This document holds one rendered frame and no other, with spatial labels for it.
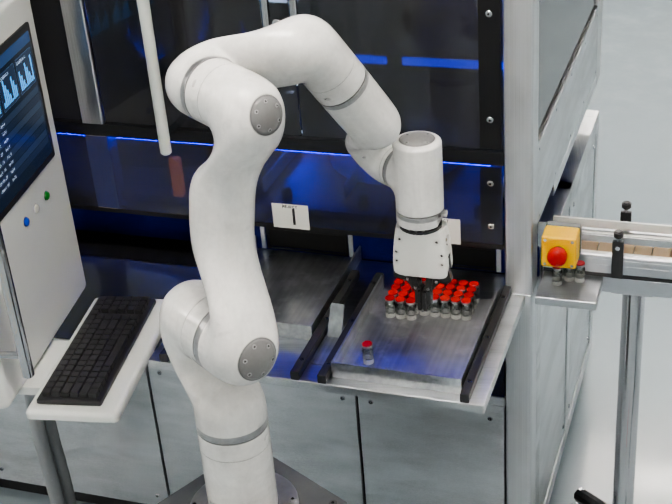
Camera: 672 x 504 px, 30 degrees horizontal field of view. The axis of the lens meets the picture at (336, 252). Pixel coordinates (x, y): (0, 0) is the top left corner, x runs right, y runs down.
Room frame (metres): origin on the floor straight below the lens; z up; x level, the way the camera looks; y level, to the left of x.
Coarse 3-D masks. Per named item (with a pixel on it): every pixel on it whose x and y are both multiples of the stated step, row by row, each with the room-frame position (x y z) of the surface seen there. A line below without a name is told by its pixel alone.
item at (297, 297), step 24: (264, 264) 2.49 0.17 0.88; (288, 264) 2.48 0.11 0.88; (312, 264) 2.47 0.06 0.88; (336, 264) 2.46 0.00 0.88; (288, 288) 2.37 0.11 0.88; (312, 288) 2.36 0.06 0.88; (336, 288) 2.31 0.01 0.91; (288, 312) 2.27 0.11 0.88; (312, 312) 2.26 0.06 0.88; (288, 336) 2.18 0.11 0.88
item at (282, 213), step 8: (272, 208) 2.46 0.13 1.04; (280, 208) 2.45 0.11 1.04; (288, 208) 2.45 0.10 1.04; (296, 208) 2.44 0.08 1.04; (304, 208) 2.43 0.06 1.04; (280, 216) 2.45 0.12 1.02; (288, 216) 2.45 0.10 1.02; (296, 216) 2.44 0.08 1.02; (304, 216) 2.43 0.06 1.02; (280, 224) 2.46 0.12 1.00; (288, 224) 2.45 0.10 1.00; (296, 224) 2.44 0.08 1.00; (304, 224) 2.44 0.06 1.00
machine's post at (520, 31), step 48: (528, 0) 2.26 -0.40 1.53; (528, 48) 2.26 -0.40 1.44; (528, 96) 2.26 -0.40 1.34; (528, 144) 2.26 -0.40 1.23; (528, 192) 2.26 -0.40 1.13; (528, 240) 2.26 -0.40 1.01; (528, 288) 2.26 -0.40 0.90; (528, 336) 2.26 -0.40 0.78; (528, 384) 2.26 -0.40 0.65; (528, 432) 2.26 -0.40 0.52; (528, 480) 2.26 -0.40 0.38
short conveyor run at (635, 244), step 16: (624, 208) 2.41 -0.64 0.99; (592, 224) 2.41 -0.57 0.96; (608, 224) 2.40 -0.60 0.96; (624, 224) 2.38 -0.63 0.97; (640, 224) 2.37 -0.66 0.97; (656, 224) 2.36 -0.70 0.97; (592, 240) 2.35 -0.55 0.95; (608, 240) 2.33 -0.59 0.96; (624, 240) 2.32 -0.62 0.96; (640, 240) 2.31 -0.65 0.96; (656, 240) 2.30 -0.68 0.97; (592, 256) 2.32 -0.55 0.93; (608, 256) 2.31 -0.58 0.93; (624, 256) 2.30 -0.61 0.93; (640, 256) 2.30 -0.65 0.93; (656, 256) 2.29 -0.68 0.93; (592, 272) 2.32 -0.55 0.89; (608, 272) 2.31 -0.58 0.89; (624, 272) 2.30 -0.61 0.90; (640, 272) 2.28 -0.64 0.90; (656, 272) 2.27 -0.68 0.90; (608, 288) 2.31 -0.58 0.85; (624, 288) 2.30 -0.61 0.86; (640, 288) 2.28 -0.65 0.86; (656, 288) 2.27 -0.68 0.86
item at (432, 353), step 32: (384, 288) 2.34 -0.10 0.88; (384, 320) 2.21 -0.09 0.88; (416, 320) 2.20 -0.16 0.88; (448, 320) 2.19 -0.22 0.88; (480, 320) 2.18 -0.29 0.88; (352, 352) 2.10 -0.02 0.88; (384, 352) 2.09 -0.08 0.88; (416, 352) 2.08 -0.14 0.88; (448, 352) 2.07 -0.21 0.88; (416, 384) 1.96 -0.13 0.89; (448, 384) 1.94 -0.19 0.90
